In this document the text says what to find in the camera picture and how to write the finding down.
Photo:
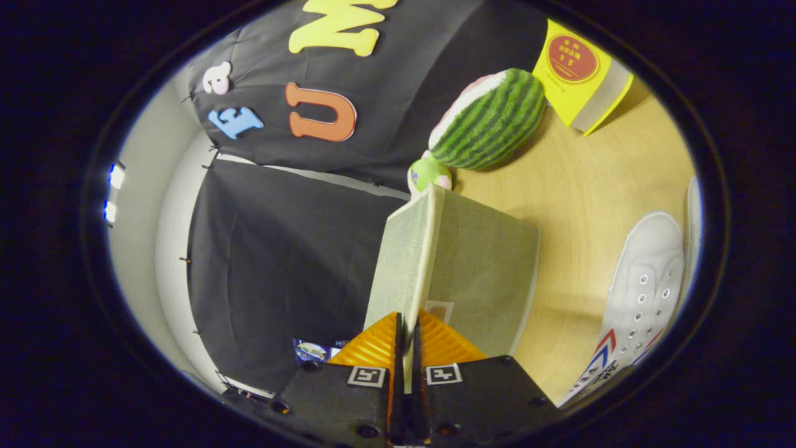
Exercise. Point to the black backdrop cloth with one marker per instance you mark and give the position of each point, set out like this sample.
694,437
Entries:
280,249

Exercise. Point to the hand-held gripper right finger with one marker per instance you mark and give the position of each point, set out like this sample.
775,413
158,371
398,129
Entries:
415,404

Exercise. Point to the yellow book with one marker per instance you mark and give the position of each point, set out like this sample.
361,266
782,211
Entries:
575,68

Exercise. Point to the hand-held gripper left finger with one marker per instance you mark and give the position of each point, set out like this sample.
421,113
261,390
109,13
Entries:
398,404

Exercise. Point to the watermelon slice plush toy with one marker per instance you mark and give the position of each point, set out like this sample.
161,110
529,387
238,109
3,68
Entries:
491,121

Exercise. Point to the pink and green plush toy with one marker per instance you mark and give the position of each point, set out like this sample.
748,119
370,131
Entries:
428,174

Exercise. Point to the grey-green fabric storage box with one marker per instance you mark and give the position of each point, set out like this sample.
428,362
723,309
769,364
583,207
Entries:
485,267

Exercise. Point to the white canvas shoe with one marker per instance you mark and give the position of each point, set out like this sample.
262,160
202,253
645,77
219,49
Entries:
647,274
693,236

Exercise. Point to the blue and white printed object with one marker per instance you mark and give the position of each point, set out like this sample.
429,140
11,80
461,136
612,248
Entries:
314,351

